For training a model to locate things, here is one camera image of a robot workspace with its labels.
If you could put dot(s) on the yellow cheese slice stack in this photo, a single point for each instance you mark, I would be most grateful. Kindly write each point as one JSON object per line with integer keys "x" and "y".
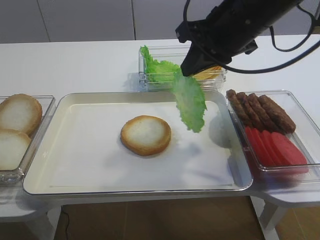
{"x": 209, "y": 74}

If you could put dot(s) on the silver metal tray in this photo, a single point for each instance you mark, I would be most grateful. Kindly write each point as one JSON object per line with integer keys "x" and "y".
{"x": 43, "y": 167}

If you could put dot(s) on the rightmost red tomato slice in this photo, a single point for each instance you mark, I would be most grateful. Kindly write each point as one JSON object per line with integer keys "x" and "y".
{"x": 291, "y": 152}

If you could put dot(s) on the brown meat patty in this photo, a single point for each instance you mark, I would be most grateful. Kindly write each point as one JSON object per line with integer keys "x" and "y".
{"x": 254, "y": 118}
{"x": 237, "y": 107}
{"x": 269, "y": 125}
{"x": 277, "y": 114}

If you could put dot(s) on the back bun in container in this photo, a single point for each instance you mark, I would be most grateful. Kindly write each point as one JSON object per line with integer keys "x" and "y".
{"x": 20, "y": 112}

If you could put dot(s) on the green lettuce leaf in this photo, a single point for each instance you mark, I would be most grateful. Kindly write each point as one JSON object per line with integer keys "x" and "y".
{"x": 190, "y": 101}

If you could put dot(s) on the front right bun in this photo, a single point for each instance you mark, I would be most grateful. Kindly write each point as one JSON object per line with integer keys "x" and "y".
{"x": 13, "y": 146}

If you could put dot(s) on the rightmost brown meat patty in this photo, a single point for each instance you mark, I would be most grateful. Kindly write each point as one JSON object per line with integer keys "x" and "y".
{"x": 277, "y": 114}

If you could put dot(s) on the bun on tray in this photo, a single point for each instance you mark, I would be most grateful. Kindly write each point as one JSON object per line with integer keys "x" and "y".
{"x": 146, "y": 135}

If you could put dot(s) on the clear lettuce cheese container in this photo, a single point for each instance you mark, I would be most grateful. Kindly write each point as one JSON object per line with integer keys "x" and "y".
{"x": 176, "y": 55}

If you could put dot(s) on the clear bun container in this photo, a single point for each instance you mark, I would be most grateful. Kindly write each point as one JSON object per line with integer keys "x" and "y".
{"x": 48, "y": 104}

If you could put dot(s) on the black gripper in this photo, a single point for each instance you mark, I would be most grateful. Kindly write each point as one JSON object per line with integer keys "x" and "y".
{"x": 227, "y": 31}

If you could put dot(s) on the leftmost red tomato slice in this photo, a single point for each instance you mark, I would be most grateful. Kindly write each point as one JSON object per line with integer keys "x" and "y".
{"x": 255, "y": 147}

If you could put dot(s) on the leftmost brown meat patty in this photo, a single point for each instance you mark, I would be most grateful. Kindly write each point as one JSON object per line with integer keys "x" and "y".
{"x": 237, "y": 107}

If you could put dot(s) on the clear patty tomato container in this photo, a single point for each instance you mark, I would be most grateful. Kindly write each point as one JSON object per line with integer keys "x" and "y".
{"x": 306, "y": 138}

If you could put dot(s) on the green lettuce pile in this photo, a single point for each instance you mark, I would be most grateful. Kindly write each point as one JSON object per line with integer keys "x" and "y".
{"x": 160, "y": 72}

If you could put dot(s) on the red tomato slice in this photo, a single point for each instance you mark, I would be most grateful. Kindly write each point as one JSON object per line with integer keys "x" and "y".
{"x": 272, "y": 145}
{"x": 266, "y": 154}
{"x": 255, "y": 147}
{"x": 291, "y": 152}

